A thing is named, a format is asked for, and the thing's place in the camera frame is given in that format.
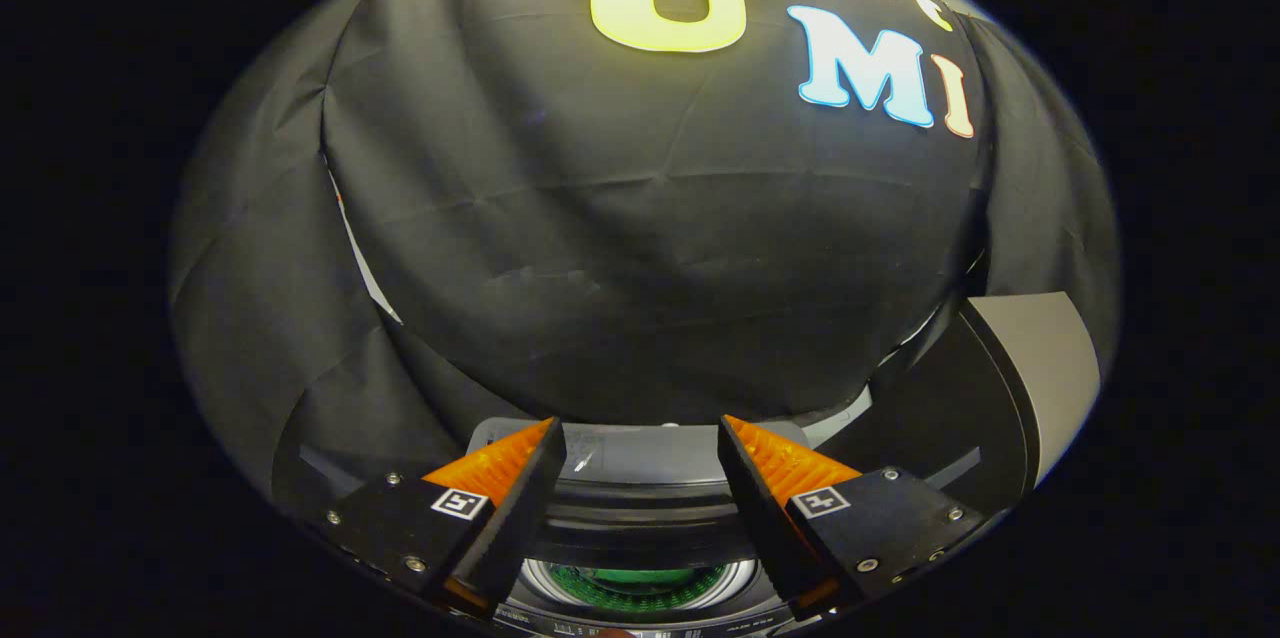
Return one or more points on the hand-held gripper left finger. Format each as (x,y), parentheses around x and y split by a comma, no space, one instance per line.
(525,508)

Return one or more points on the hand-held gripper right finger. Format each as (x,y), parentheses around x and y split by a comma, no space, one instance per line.
(762,508)

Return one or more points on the dark washing machine lid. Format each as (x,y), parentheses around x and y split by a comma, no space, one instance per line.
(640,528)

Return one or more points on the grey washing machine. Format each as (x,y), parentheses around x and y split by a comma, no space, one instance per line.
(640,453)

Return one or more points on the green polo shirt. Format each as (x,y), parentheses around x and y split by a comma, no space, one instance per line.
(640,576)

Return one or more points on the beige cabinet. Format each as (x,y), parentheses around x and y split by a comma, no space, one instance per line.
(1040,368)

